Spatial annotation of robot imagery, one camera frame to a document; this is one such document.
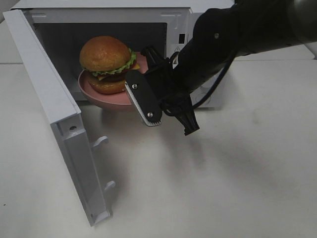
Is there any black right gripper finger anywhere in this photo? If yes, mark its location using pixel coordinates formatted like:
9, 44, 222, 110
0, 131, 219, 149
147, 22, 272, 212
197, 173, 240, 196
174, 99, 200, 136

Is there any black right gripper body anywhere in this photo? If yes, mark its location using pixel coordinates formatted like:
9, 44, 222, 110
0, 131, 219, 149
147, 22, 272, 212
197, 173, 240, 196
141, 46, 192, 117

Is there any pink round plate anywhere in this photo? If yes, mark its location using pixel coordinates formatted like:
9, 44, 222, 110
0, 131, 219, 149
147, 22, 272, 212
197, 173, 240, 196
78, 53, 148, 110

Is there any toy burger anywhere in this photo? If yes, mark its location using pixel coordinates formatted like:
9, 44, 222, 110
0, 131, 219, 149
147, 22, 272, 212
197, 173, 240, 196
79, 36, 140, 94

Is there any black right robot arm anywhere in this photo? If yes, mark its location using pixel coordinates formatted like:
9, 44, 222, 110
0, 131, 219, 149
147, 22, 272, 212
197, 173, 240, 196
138, 0, 317, 134

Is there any white microwave oven body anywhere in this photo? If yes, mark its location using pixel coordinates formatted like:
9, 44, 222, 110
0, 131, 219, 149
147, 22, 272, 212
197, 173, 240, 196
11, 0, 233, 103

